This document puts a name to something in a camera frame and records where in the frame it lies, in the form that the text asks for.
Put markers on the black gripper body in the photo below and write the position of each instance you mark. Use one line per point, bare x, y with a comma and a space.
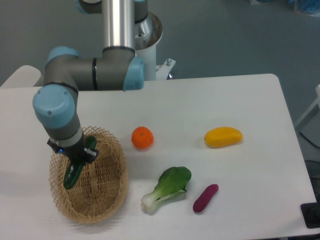
77, 153

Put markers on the green cucumber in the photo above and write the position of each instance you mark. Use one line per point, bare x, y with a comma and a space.
74, 170

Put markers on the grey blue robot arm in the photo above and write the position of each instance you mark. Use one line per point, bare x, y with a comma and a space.
66, 73

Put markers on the woven wicker basket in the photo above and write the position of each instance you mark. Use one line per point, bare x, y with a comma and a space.
101, 187

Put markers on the orange tangerine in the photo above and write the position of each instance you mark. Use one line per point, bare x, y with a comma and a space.
142, 138

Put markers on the white chair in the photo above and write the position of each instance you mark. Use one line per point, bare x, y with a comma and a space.
24, 77

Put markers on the green bok choy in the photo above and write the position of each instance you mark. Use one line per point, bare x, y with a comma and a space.
171, 183

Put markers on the purple sweet potato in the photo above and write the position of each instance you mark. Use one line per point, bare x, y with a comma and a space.
203, 200

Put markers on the yellow mango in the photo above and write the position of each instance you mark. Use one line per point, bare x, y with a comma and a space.
222, 137

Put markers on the black device at table edge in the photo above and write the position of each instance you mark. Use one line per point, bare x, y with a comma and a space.
311, 214

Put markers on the blue object top right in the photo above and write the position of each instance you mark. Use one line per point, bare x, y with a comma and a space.
306, 7

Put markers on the white frame at right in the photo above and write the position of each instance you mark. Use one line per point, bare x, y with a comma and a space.
309, 113

